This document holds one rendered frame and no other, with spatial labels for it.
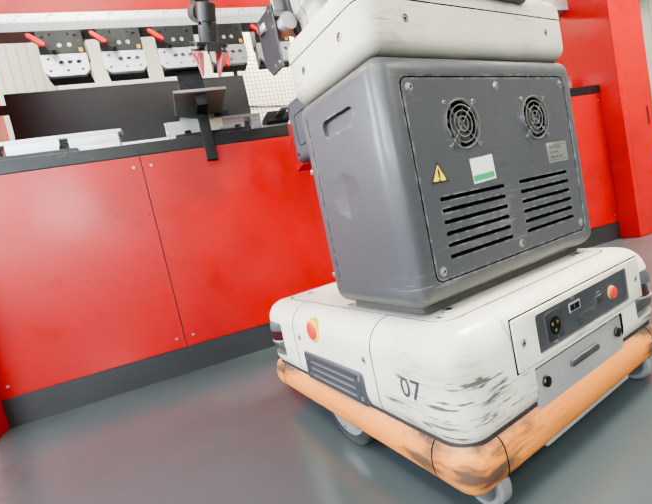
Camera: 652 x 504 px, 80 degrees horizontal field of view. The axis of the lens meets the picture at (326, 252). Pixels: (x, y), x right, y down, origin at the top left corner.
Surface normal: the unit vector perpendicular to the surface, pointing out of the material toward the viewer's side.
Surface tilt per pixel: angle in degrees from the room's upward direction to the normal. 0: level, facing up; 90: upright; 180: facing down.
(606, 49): 90
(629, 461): 0
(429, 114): 90
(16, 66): 90
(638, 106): 90
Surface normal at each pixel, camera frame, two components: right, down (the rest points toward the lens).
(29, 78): 0.51, -0.04
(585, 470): -0.21, -0.97
